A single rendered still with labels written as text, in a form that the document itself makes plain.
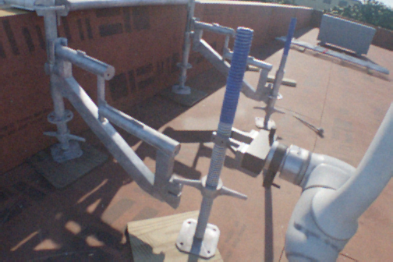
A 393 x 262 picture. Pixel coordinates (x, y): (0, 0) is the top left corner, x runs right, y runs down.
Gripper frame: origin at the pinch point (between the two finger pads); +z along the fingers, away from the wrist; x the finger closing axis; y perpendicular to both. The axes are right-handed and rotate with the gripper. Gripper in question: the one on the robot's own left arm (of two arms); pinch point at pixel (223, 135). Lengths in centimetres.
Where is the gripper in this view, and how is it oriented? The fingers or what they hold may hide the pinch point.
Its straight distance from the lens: 67.7
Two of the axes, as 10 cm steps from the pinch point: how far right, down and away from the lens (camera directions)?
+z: -8.5, -3.5, 3.9
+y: 1.3, -8.6, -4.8
